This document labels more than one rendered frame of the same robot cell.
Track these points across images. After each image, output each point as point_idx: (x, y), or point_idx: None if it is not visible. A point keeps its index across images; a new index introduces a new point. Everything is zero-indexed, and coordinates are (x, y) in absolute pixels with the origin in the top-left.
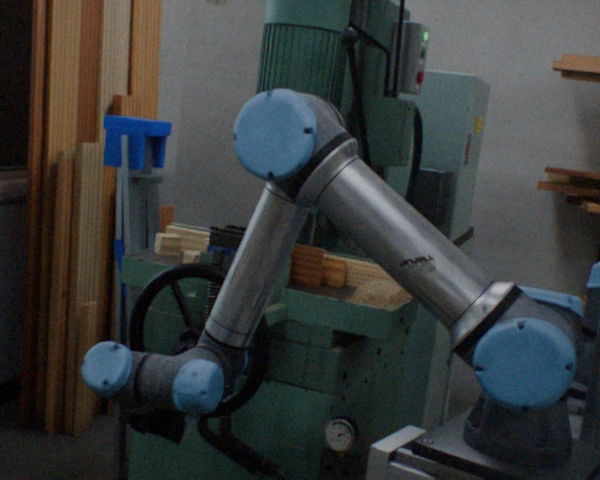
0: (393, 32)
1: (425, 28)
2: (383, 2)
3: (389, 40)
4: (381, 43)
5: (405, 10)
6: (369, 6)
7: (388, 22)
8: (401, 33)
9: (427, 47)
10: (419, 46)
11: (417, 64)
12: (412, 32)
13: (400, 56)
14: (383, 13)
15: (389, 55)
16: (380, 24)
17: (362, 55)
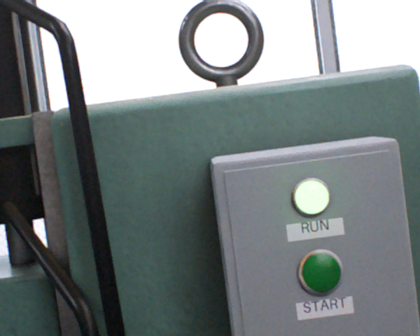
0: (214, 205)
1: (304, 164)
2: (52, 131)
3: (180, 245)
4: (85, 280)
5: (330, 85)
6: (52, 151)
7: (127, 188)
8: (95, 239)
9: (395, 227)
10: (256, 256)
11: (274, 332)
12: (215, 204)
13: (227, 301)
14: (60, 171)
15: (82, 330)
16: (63, 213)
17: (70, 325)
